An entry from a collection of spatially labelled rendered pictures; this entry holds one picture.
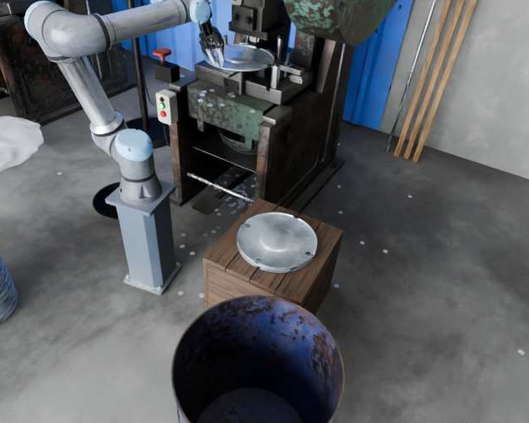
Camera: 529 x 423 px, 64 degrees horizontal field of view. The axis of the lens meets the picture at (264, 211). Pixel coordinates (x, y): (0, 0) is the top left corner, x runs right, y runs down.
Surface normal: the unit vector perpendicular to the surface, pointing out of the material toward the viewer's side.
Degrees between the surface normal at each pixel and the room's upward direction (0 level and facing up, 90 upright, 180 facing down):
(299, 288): 0
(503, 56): 90
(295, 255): 0
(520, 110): 90
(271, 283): 0
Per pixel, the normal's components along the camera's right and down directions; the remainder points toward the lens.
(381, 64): -0.52, 0.52
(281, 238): 0.07, -0.77
